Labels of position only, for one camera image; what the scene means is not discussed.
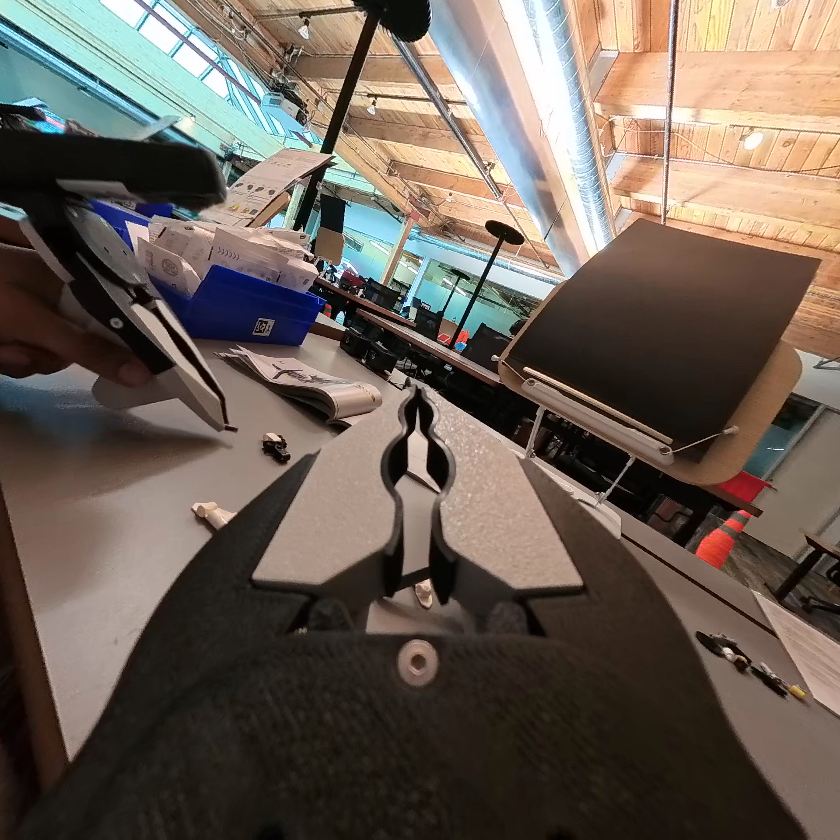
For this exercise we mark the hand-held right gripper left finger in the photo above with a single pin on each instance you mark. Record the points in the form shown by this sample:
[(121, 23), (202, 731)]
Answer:
[(321, 525)]

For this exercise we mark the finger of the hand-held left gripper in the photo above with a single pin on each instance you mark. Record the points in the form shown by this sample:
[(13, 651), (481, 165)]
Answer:
[(193, 394)]

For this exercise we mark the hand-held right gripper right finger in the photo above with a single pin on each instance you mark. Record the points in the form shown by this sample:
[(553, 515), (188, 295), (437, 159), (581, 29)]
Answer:
[(512, 525)]

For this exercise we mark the white lego steering arm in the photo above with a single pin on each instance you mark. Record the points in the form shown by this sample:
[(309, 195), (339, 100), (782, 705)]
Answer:
[(210, 512)]

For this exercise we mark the lego instruction booklet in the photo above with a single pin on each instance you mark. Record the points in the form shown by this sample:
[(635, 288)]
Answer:
[(308, 384)]

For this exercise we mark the small lego subassembly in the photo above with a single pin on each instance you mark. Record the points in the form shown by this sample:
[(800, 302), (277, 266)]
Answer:
[(722, 646)]

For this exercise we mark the person's left hand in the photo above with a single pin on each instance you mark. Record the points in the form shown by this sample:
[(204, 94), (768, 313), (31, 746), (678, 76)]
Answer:
[(59, 348)]

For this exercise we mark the blue plastic bin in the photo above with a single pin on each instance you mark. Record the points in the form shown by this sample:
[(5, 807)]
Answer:
[(249, 308)]

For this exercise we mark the stack of white paper bags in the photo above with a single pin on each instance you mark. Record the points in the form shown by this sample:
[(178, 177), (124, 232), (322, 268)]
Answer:
[(197, 256)]

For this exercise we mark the silver laptop stand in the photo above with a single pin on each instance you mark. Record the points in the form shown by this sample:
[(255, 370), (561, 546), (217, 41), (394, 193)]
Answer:
[(594, 401)]

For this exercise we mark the black charger dock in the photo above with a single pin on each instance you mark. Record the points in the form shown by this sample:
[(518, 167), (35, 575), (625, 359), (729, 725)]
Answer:
[(371, 351)]

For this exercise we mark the orange traffic cone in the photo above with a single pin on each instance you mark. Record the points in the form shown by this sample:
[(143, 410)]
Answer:
[(722, 541)]

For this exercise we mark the black screen on tan board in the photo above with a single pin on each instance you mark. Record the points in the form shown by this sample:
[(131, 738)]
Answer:
[(331, 226)]

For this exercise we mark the black floor lamp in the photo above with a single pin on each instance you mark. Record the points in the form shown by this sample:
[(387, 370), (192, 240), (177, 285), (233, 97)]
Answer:
[(348, 85), (489, 282)]

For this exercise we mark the tablet on white stand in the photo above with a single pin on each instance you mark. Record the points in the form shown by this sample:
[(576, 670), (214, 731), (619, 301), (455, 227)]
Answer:
[(656, 328)]

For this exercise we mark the printed white paper sheet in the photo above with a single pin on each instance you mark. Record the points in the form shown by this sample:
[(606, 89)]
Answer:
[(814, 649)]

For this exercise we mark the silver ventilation duct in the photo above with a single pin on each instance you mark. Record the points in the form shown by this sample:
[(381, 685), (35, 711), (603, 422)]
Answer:
[(525, 98)]

